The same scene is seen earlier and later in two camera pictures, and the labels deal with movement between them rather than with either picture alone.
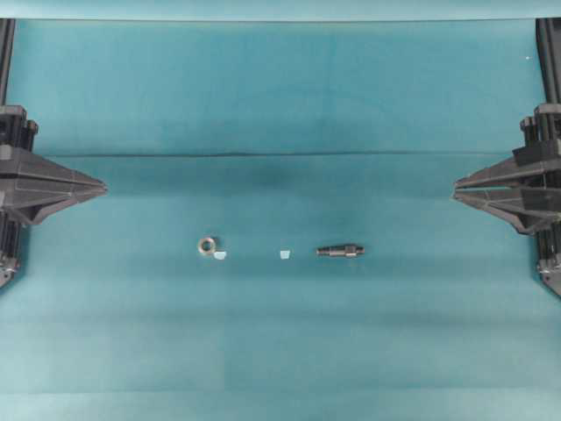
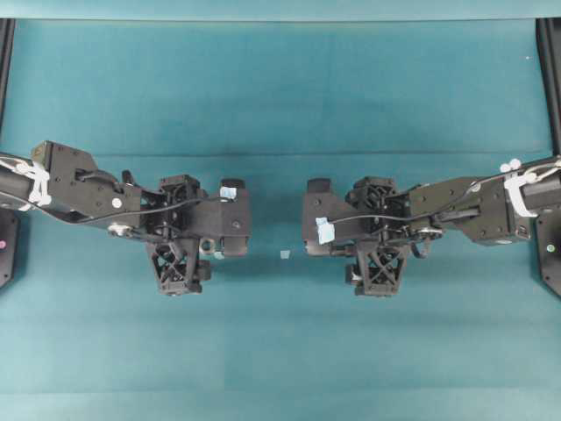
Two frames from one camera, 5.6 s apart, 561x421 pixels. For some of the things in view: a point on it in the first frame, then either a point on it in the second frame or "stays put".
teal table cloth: [278, 239] stays put
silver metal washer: [212, 244] stays put
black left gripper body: [17, 132] to [169, 219]
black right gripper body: [543, 131] to [379, 219]
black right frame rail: [549, 52] stays put
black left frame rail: [7, 26] stays put
